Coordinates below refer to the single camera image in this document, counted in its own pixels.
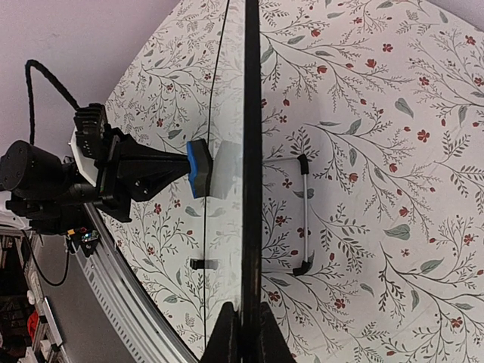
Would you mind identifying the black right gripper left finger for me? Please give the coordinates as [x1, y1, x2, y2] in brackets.
[200, 302, 239, 363]

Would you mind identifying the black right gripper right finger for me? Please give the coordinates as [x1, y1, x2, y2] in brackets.
[259, 302, 295, 363]

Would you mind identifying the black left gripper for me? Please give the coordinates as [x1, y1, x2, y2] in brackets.
[73, 104, 191, 222]

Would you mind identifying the blue whiteboard eraser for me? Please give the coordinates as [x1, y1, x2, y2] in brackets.
[187, 139, 213, 199]

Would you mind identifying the white whiteboard black frame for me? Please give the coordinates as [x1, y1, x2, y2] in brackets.
[204, 1, 262, 362]

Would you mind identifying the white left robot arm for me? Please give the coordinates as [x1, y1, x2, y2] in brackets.
[1, 104, 190, 234]

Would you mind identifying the metal whiteboard stand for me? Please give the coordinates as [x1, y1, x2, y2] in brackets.
[262, 154, 314, 277]

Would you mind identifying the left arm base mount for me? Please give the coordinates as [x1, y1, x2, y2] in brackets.
[67, 227, 100, 258]

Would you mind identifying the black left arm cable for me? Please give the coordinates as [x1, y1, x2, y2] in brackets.
[24, 59, 82, 144]

